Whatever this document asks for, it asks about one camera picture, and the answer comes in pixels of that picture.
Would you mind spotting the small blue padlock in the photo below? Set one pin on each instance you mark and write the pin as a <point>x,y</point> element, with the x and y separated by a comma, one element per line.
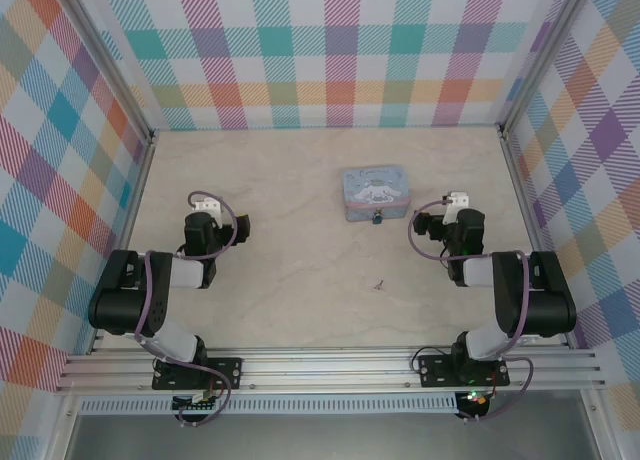
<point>376,218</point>

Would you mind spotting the blue cartoon dog tin box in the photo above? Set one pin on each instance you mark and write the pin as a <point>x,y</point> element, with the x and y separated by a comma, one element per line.
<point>375,190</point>

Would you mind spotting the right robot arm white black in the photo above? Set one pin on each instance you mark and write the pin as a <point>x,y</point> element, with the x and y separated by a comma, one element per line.
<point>545,300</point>

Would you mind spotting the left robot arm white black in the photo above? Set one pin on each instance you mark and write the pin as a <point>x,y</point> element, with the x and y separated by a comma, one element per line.
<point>125,300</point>

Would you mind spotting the circuit board with green light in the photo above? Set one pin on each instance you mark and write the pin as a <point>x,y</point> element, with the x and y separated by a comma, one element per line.
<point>475,399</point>

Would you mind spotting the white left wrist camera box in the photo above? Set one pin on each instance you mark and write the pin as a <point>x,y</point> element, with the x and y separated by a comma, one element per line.
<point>207,206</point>

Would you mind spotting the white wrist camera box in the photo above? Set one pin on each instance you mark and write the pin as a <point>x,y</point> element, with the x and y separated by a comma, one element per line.
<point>457,202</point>
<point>207,206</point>

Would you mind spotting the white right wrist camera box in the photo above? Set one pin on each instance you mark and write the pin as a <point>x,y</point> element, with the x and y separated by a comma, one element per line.
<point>457,202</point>

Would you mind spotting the aluminium side rail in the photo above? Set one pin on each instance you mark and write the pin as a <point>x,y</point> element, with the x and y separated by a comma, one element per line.
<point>141,180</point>
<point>520,180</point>

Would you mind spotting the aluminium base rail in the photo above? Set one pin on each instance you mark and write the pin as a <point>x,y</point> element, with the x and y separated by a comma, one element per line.
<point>325,370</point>

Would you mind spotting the aluminium frame post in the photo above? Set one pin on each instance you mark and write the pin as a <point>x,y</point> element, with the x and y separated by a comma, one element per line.
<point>107,60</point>
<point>542,55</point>

